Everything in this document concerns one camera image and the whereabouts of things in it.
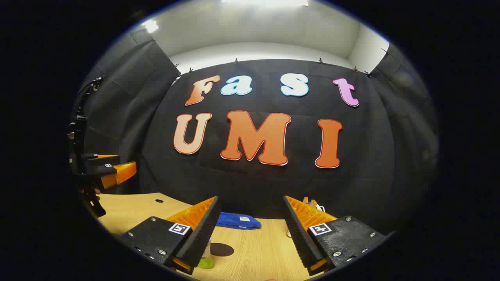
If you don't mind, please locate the black backdrop cloth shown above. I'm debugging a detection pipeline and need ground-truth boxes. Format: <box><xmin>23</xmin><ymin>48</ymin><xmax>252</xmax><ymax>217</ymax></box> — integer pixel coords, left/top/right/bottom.
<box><xmin>72</xmin><ymin>29</ymin><xmax>438</xmax><ymax>235</ymax></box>

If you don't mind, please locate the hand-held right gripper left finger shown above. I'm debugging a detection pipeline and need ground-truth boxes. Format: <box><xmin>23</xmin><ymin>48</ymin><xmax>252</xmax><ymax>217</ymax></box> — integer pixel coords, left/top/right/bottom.
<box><xmin>117</xmin><ymin>195</ymin><xmax>222</xmax><ymax>276</ymax></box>

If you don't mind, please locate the white green water bottle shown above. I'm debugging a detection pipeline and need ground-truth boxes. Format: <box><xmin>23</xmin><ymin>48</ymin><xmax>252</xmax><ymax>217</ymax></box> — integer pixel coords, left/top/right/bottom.
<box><xmin>197</xmin><ymin>236</ymin><xmax>215</xmax><ymax>270</ymax></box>

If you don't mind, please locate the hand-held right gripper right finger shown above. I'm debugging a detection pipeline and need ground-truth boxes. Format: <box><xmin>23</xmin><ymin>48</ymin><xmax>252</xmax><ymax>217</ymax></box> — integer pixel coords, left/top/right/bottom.
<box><xmin>282</xmin><ymin>195</ymin><xmax>391</xmax><ymax>277</ymax></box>

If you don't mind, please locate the dark round coaster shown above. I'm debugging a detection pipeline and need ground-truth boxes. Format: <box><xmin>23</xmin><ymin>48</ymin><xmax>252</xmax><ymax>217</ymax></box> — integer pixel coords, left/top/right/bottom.
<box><xmin>210</xmin><ymin>243</ymin><xmax>235</xmax><ymax>257</ymax></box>

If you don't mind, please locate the blue folded towel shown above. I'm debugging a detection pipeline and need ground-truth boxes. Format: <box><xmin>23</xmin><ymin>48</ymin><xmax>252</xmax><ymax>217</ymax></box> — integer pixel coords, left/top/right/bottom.
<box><xmin>216</xmin><ymin>212</ymin><xmax>262</xmax><ymax>230</ymax></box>

